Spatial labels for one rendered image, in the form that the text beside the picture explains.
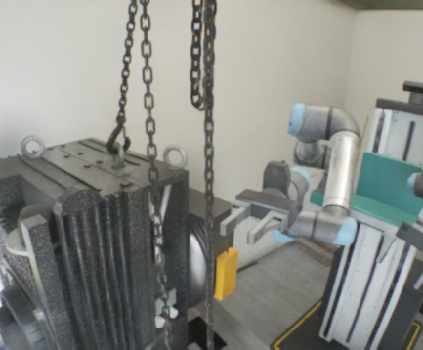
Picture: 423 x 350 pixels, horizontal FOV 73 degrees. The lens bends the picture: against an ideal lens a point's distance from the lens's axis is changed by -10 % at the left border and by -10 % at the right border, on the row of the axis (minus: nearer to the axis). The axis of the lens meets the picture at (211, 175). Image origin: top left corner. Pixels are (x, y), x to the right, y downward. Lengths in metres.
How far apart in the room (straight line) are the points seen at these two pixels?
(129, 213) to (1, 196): 0.36
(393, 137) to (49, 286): 1.44
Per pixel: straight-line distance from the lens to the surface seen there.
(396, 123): 1.58
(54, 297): 0.73
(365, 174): 1.57
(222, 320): 1.72
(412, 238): 1.05
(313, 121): 1.06
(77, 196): 0.65
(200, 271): 1.00
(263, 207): 0.68
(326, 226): 0.84
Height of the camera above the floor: 1.91
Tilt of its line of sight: 21 degrees down
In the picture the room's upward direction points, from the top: 3 degrees clockwise
